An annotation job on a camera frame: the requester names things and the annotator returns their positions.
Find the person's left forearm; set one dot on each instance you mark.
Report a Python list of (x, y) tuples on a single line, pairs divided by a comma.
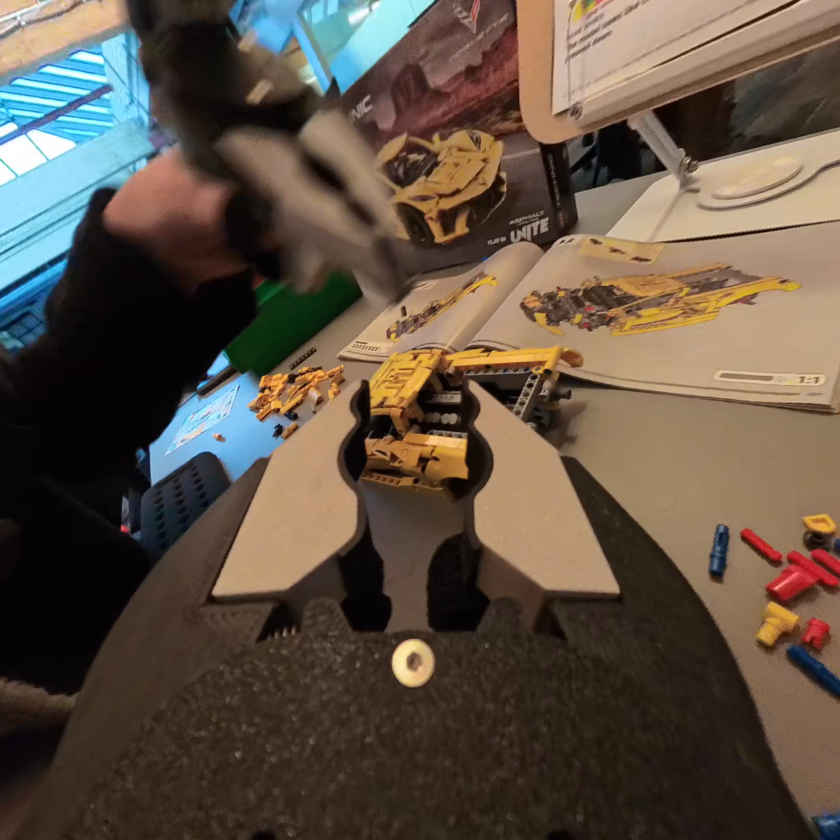
[(98, 361)]

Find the person's dark jacket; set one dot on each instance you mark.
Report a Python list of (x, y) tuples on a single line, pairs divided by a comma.
[(65, 590)]

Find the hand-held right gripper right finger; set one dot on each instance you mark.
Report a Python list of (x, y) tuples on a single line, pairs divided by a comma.
[(544, 525)]

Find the pile of yellow brick pieces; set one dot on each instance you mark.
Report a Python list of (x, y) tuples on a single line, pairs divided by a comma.
[(289, 390)]

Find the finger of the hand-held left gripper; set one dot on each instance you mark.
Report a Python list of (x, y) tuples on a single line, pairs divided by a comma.
[(289, 210), (361, 197)]

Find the person's left hand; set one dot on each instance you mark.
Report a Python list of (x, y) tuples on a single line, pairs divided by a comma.
[(170, 216)]

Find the toy car set box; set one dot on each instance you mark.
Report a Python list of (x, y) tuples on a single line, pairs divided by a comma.
[(459, 85)]

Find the pile of small coloured pins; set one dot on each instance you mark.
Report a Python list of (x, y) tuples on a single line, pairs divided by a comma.
[(794, 577)]

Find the sticker sheet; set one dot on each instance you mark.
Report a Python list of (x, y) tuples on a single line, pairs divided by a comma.
[(203, 417)]

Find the grey desk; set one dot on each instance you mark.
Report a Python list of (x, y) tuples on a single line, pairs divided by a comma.
[(656, 472)]

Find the black beam with holes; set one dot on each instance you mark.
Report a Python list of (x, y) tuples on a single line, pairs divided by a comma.
[(303, 357)]

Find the yellow brick car model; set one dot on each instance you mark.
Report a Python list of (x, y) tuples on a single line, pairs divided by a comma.
[(407, 380)]

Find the printed instruction sheet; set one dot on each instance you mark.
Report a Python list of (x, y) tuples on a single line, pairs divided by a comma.
[(656, 52)]

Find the green storage bin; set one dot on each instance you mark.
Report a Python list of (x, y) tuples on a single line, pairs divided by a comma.
[(289, 328)]

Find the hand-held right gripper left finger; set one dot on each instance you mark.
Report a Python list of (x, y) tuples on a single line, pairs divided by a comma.
[(289, 525)]

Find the instruction booklet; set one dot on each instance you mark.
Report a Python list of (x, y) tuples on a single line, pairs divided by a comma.
[(656, 354)]

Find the white document stand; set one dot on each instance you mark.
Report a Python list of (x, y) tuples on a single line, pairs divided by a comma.
[(754, 197)]

